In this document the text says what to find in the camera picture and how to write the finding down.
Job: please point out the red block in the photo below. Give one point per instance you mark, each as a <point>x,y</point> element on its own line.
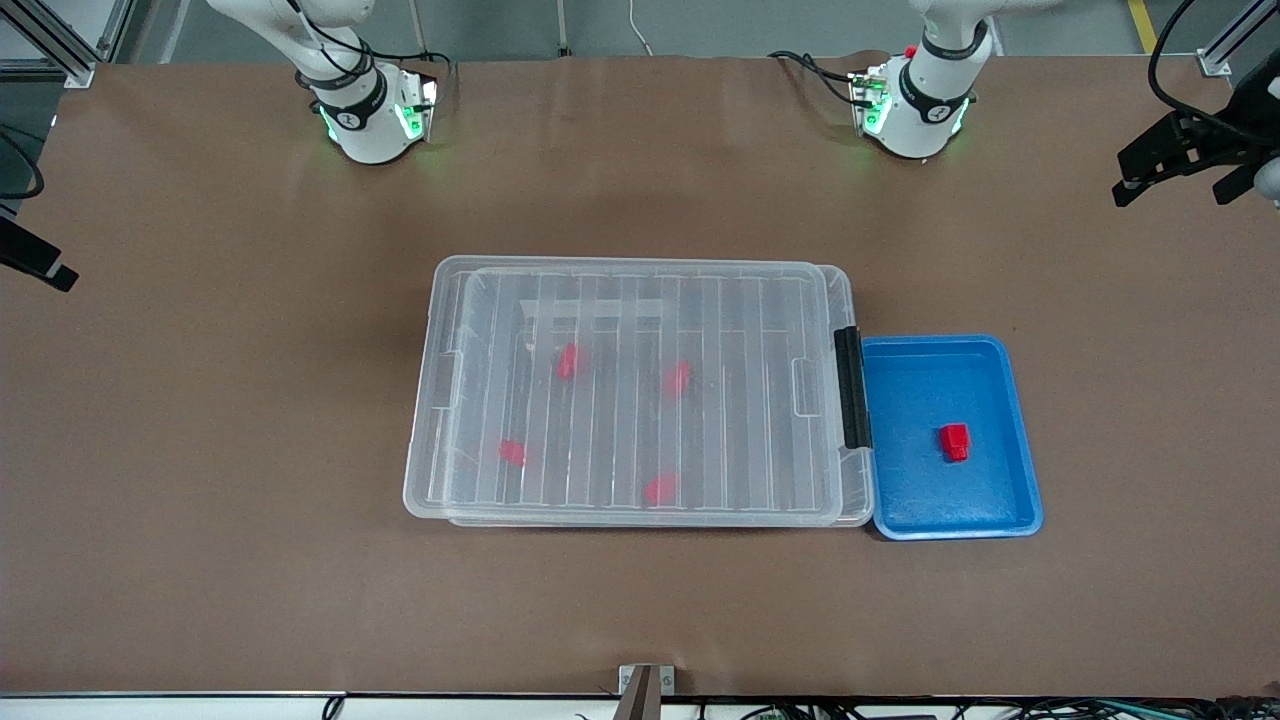
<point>678,378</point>
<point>661,488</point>
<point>955,441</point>
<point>513,452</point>
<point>568,362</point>

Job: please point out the clear plastic box lid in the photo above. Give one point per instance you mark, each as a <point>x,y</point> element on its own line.
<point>620,420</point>

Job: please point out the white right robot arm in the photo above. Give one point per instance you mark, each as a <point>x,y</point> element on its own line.
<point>370,130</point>

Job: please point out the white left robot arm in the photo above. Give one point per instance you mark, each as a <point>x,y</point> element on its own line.
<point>915,125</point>

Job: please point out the clear plastic storage box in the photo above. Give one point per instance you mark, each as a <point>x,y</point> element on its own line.
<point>862,490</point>

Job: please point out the blue plastic tray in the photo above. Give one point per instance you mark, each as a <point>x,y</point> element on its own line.
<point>920,480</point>

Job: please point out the thin metal leg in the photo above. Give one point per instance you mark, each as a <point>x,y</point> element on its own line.
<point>418,30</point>
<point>563,25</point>

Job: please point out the aluminium frame post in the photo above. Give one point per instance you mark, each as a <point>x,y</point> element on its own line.
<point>75,72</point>
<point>1215,62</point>

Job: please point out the white table edge rail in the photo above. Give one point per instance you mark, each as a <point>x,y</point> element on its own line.
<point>200,706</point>

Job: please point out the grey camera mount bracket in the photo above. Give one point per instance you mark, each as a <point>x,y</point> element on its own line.
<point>632,680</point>

